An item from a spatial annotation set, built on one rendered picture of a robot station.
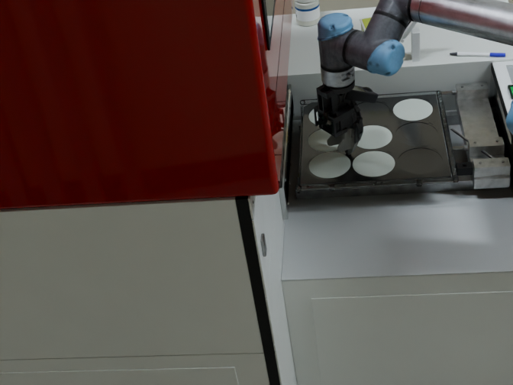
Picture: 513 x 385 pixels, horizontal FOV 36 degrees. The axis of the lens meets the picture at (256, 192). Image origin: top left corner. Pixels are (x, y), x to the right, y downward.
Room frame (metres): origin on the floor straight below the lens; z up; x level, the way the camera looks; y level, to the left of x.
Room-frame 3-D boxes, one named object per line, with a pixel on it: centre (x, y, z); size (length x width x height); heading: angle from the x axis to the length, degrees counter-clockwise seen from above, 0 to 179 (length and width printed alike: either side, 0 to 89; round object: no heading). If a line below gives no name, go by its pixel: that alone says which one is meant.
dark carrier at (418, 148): (1.59, -0.30, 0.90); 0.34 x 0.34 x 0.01; 80
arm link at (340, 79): (1.53, -0.22, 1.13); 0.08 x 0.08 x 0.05
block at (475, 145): (1.49, -0.55, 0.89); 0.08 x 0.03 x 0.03; 80
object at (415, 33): (1.81, -0.45, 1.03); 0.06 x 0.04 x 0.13; 80
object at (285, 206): (1.61, -0.09, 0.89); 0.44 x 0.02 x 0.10; 170
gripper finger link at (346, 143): (1.51, -0.23, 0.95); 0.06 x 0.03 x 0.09; 121
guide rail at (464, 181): (1.46, -0.34, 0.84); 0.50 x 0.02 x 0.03; 80
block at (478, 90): (1.73, -0.60, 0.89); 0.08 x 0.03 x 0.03; 80
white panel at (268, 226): (1.44, -0.05, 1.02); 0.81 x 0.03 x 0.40; 170
